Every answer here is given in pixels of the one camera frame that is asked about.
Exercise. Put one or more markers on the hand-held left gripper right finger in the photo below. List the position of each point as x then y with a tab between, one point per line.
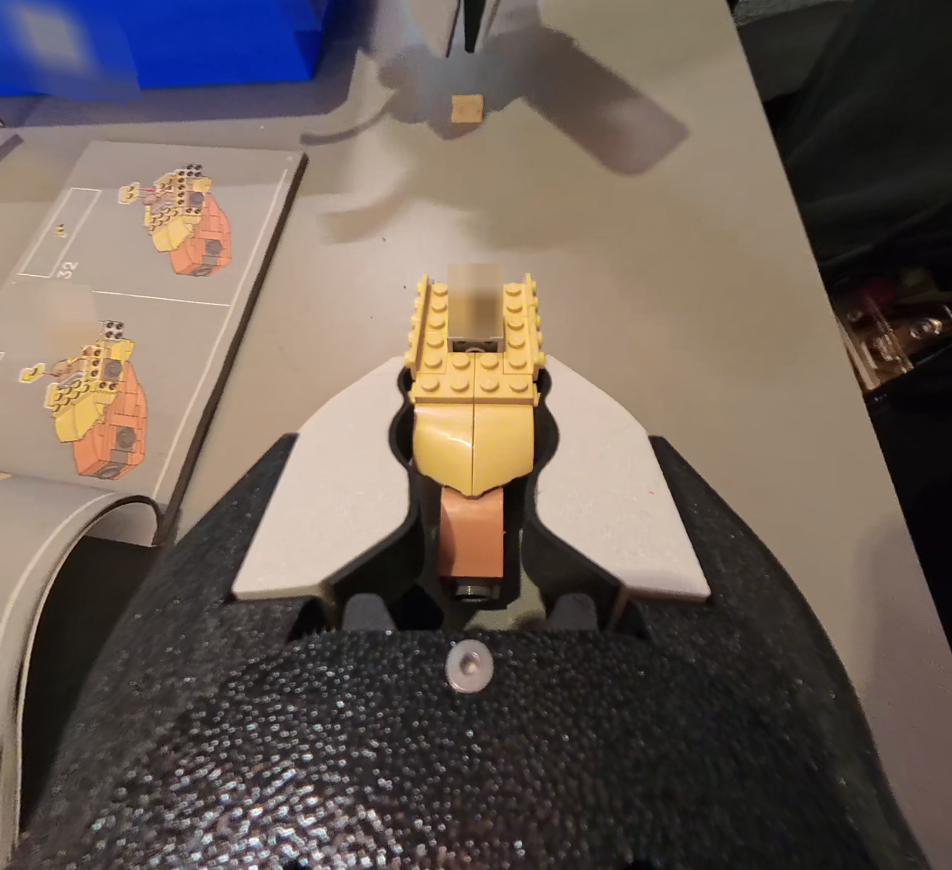
617	505

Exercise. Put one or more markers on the grey desk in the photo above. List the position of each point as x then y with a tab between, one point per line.
669	290

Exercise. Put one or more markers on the small tan brick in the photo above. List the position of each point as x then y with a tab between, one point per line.
466	108

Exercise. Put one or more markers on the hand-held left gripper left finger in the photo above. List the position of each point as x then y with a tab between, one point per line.
327	513

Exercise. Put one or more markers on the tan brick-built model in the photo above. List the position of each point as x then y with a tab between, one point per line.
472	439

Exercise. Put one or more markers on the grey instruction booklet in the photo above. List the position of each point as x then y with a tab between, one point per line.
111	275

